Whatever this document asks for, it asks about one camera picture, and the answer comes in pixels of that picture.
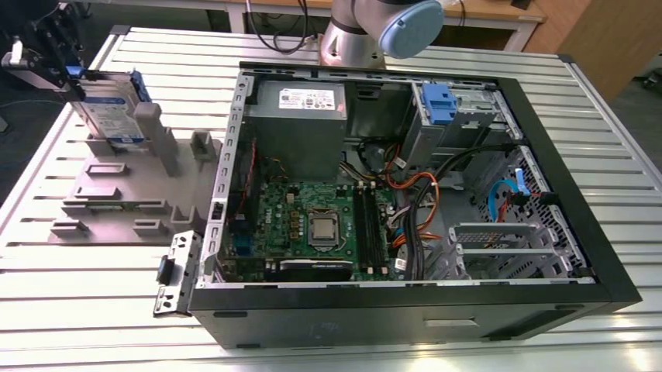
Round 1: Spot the hard disk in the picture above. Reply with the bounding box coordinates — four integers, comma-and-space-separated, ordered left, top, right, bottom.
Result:
65, 66, 153, 147

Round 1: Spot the metal disk bay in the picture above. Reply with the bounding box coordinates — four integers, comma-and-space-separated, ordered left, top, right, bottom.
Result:
448, 222, 577, 281

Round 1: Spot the grey parts rack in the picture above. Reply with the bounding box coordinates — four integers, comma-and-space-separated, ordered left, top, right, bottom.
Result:
49, 102, 225, 248

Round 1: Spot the grey power supply unit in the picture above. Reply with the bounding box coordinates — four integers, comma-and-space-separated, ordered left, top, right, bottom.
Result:
242, 79, 349, 183

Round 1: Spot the green motherboard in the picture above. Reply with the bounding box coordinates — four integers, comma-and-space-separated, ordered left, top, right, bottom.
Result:
227, 180, 413, 283

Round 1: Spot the silver CPU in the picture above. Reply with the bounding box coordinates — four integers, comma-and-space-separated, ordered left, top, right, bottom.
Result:
310, 219, 344, 240

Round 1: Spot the metal CPU socket cover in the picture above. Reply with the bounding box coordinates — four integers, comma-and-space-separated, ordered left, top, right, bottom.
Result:
306, 208, 349, 251

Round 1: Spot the blue drive cage latch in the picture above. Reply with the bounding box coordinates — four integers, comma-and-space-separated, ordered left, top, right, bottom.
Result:
421, 83, 461, 126

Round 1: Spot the metal optical drive cage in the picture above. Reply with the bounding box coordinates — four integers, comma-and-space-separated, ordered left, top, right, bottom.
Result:
402, 80, 522, 167

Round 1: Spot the black RAM slot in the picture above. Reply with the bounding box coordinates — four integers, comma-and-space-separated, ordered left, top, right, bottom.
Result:
353, 181, 377, 275
366, 181, 390, 275

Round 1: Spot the black graphics card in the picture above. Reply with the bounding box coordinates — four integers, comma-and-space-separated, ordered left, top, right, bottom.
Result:
263, 257, 357, 283

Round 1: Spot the wooden desk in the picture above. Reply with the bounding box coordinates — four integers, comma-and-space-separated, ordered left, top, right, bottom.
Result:
206, 0, 550, 53

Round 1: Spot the black PC case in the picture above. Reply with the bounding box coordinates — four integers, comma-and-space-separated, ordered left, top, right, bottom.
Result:
186, 60, 646, 350

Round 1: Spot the wooden cabinet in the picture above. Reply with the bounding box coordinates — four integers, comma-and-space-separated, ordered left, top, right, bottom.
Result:
522, 0, 662, 104

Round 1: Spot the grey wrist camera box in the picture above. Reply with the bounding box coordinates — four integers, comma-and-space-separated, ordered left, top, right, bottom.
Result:
0, 50, 71, 94

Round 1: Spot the thin red wire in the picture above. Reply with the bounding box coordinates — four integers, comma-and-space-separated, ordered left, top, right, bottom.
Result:
242, 137, 259, 202

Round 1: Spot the metal expansion card bracket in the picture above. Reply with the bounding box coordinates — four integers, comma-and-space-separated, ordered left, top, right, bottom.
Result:
153, 229, 205, 319

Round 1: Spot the orange wire bundle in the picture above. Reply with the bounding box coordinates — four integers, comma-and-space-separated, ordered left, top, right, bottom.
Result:
386, 172, 444, 251

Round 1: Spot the black cable bundle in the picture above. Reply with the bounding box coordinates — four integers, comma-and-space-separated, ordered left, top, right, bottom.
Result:
401, 141, 518, 281

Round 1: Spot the blue SATA wire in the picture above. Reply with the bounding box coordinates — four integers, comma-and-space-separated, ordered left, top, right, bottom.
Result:
485, 168, 530, 225

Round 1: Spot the red black power wire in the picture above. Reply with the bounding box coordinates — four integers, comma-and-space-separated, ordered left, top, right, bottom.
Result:
504, 191, 554, 214

